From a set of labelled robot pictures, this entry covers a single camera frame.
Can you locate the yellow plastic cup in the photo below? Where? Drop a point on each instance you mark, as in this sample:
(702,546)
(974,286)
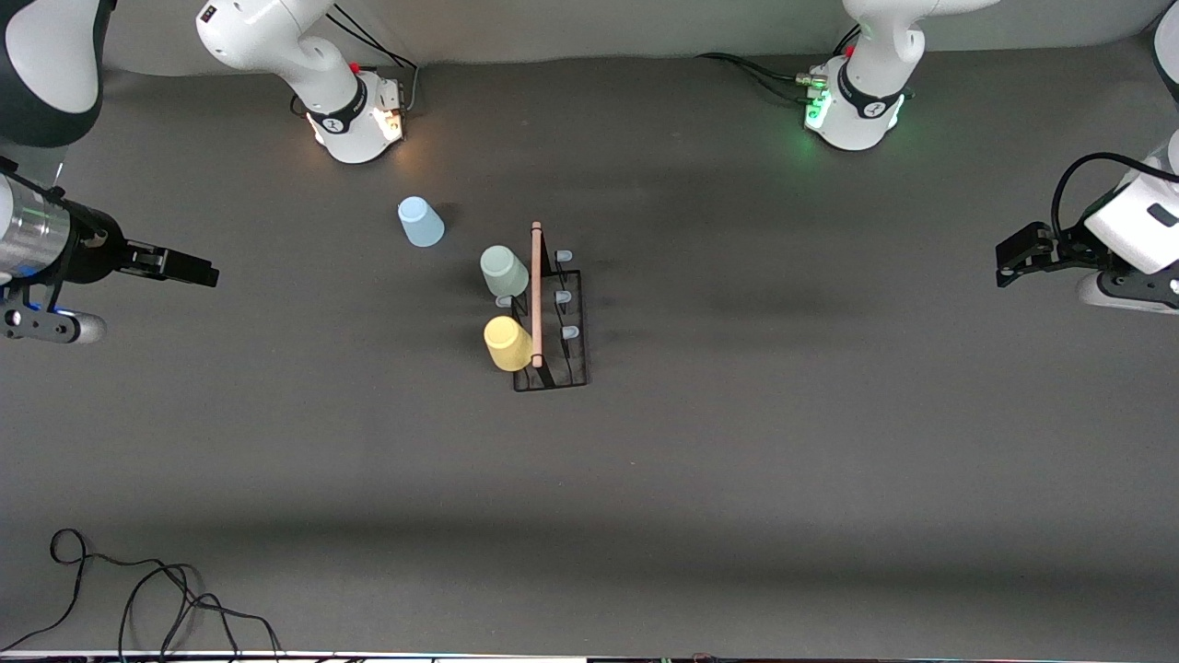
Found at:
(507,343)

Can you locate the pale green plastic cup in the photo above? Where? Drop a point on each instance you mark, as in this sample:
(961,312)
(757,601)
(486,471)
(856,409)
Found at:
(504,271)

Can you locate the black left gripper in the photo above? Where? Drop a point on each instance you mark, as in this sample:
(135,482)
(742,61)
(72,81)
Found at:
(1061,247)

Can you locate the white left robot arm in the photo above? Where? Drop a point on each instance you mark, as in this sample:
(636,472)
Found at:
(866,110)

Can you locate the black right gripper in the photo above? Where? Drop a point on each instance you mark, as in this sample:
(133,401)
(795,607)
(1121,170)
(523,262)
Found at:
(95,252)

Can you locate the light blue plastic cup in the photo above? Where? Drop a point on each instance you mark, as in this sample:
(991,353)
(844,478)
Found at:
(421,223)

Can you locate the dark grey table mat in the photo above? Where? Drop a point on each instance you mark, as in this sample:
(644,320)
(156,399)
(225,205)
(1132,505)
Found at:
(737,506)

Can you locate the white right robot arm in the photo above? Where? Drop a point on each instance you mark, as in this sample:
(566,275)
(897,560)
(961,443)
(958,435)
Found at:
(341,92)

